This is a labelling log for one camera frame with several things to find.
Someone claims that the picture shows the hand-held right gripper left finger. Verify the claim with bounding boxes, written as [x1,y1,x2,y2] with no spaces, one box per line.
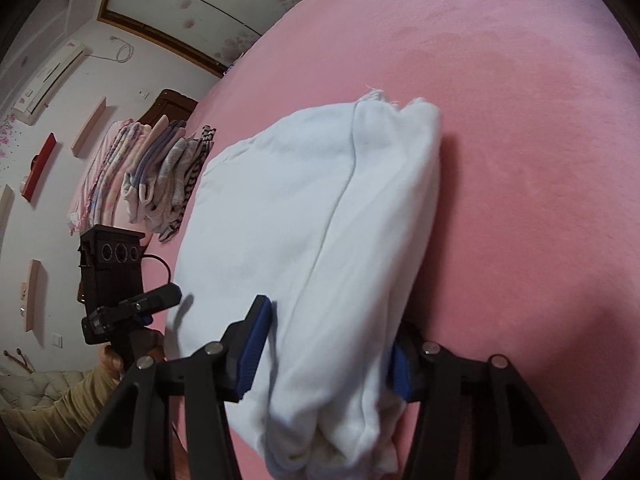
[65,295,273,480]

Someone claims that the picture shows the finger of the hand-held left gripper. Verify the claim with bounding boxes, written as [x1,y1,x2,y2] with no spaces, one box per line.
[97,282,182,332]

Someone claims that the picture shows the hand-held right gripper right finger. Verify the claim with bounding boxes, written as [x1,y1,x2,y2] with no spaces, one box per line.
[385,320,581,480]

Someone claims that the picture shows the white printed sweatshirt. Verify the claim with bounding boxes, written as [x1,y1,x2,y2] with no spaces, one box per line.
[165,87,445,480]

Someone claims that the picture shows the person's left forearm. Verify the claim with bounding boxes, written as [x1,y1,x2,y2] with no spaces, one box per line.
[47,367,123,461]

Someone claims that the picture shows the stack of folded grey clothes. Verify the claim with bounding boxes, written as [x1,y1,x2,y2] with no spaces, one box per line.
[122,117,218,245]

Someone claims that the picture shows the person's left hand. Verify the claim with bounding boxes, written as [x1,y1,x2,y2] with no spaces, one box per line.
[97,330,168,378]

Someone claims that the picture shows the folded pink striped quilts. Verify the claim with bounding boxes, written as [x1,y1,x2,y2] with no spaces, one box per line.
[65,117,151,236]

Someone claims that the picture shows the cream quilted blanket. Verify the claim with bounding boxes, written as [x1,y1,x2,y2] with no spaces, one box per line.
[0,370,101,461]

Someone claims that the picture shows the dark wooden headboard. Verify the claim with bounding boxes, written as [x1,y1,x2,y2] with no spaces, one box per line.
[135,89,199,128]

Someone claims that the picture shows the white air conditioner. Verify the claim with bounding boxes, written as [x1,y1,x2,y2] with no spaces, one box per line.
[12,40,93,126]

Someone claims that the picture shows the pink bed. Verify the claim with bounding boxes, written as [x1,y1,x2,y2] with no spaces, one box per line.
[165,0,640,480]

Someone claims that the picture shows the floral sliding door wardrobe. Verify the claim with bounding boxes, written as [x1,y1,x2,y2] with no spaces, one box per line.
[97,0,333,78]

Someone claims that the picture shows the black cable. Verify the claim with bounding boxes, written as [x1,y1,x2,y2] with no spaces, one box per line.
[141,255,172,288]

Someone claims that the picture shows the pale wooden wall shelf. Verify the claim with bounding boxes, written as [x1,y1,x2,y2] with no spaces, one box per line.
[25,259,43,333]
[0,184,15,241]
[71,96,107,158]

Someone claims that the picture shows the red wall shelf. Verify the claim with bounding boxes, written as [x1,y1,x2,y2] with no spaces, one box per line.
[20,132,57,200]

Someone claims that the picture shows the white air conditioner cable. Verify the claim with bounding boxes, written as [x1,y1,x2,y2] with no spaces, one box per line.
[107,35,135,63]

